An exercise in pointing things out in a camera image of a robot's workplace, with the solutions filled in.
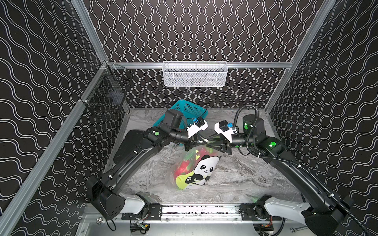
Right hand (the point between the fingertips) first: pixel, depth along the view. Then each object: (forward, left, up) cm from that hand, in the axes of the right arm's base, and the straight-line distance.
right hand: (207, 138), depth 64 cm
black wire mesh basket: (+37, +61, -5) cm, 72 cm away
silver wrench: (-29, -42, -34) cm, 61 cm away
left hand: (-2, -1, -1) cm, 3 cm away
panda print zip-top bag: (-7, +6, -14) cm, 17 cm away
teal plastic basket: (+45, +9, -28) cm, 54 cm away
